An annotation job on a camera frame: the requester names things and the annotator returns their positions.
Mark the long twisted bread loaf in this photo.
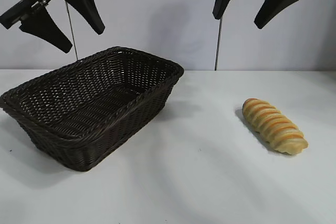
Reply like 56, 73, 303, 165
241, 98, 309, 155

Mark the dark brown wicker basket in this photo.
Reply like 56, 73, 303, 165
0, 46, 185, 174

